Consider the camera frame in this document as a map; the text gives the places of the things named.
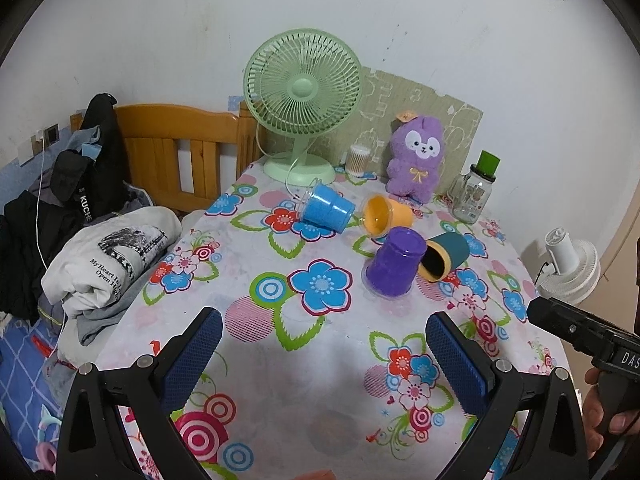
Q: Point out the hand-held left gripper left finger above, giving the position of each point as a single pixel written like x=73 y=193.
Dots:
x=192 y=355

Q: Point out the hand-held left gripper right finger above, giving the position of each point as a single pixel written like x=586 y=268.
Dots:
x=457 y=366

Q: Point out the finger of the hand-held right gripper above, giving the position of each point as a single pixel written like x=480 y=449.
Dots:
x=567 y=325

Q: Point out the teal cup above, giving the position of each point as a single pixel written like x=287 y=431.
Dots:
x=450 y=250

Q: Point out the purple cup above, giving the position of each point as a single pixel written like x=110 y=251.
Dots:
x=395 y=265

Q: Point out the orange cup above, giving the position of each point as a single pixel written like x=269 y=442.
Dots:
x=397 y=212

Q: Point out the blue cup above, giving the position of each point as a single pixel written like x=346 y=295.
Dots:
x=327 y=207

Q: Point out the person's right hand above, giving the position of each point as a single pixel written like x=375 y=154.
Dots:
x=596 y=402

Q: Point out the white fan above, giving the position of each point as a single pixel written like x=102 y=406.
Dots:
x=575 y=270

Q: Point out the grey folded cloth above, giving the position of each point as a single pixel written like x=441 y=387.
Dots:
x=95 y=325

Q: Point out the white printed shirt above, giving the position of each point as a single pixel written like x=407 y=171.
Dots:
x=115 y=255

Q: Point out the floral tablecloth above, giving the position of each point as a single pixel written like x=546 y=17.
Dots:
x=320 y=360

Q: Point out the glass jar with green lid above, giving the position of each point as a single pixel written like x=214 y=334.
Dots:
x=472 y=195

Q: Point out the blue checked bedsheet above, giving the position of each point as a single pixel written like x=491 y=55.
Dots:
x=25 y=390

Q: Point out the dark clothes pile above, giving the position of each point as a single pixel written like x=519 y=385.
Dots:
x=25 y=255

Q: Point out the black jacket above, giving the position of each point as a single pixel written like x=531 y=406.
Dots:
x=100 y=170

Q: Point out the purple plush toy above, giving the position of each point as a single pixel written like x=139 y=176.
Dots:
x=415 y=160

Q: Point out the wooden bed headboard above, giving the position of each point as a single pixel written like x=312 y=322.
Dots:
x=160 y=130

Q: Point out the cotton swab container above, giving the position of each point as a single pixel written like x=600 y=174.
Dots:
x=360 y=160

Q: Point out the patterned cardboard sheet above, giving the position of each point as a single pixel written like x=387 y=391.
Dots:
x=457 y=125

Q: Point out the green table fan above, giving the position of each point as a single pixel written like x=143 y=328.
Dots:
x=302 y=87

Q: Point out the wall socket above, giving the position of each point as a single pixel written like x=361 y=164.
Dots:
x=51 y=133

